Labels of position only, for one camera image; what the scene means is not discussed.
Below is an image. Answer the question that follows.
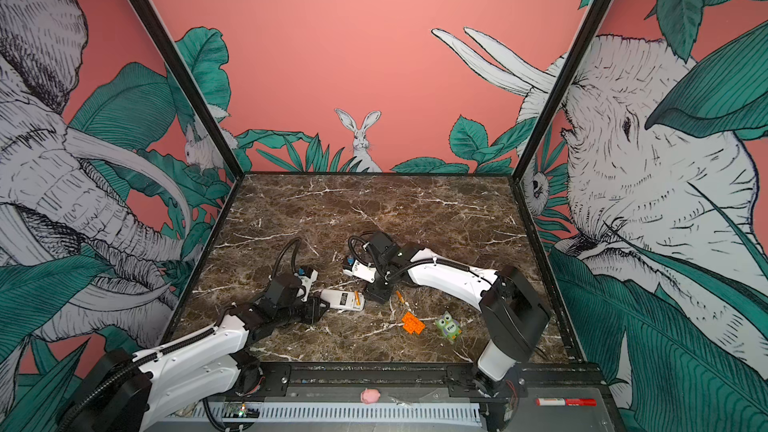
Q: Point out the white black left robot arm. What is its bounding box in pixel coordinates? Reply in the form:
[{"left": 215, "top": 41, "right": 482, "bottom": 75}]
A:
[{"left": 56, "top": 268, "right": 329, "bottom": 431}]

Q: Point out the red white marker pen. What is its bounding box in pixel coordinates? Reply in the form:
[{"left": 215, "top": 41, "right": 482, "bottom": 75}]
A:
[{"left": 535, "top": 397, "right": 597, "bottom": 407}]

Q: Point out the black corner frame post right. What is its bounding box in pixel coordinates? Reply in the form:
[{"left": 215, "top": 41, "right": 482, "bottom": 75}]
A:
[{"left": 512, "top": 0, "right": 613, "bottom": 185}]

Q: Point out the white slotted cable duct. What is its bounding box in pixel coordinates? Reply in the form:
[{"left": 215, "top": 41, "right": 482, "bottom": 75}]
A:
[{"left": 161, "top": 401, "right": 483, "bottom": 427}]

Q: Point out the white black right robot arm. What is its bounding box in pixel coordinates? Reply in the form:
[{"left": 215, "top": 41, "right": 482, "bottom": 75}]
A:
[{"left": 363, "top": 242, "right": 551, "bottom": 387}]

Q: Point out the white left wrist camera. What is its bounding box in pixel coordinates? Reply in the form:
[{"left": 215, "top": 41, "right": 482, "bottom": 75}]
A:
[{"left": 295, "top": 266, "right": 318, "bottom": 302}]

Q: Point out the white red remote control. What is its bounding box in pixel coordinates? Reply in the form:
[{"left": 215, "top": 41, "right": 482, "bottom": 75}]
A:
[{"left": 320, "top": 289, "right": 365, "bottom": 312}]

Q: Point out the orange toy brick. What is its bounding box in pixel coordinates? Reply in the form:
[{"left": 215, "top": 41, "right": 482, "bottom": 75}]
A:
[{"left": 402, "top": 312, "right": 425, "bottom": 335}]

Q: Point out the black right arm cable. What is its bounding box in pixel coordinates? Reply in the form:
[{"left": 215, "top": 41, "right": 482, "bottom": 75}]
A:
[{"left": 347, "top": 230, "right": 376, "bottom": 265}]

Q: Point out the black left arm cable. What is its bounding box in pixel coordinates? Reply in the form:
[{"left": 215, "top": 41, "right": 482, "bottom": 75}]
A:
[{"left": 272, "top": 236, "right": 304, "bottom": 280}]

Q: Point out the black corner frame post left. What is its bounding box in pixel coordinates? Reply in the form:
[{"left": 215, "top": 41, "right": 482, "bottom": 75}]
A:
[{"left": 128, "top": 0, "right": 245, "bottom": 181}]

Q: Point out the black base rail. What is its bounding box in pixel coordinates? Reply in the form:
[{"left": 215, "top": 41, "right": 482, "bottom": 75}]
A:
[{"left": 252, "top": 362, "right": 608, "bottom": 400}]

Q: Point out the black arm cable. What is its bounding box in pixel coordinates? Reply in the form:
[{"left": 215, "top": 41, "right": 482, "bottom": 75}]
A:
[
  {"left": 347, "top": 230, "right": 376, "bottom": 265},
  {"left": 272, "top": 236, "right": 304, "bottom": 280}
]

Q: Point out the black corner frame post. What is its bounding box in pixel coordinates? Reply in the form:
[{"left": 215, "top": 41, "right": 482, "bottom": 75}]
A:
[
  {"left": 512, "top": 0, "right": 613, "bottom": 185},
  {"left": 128, "top": 0, "right": 245, "bottom": 181}
]

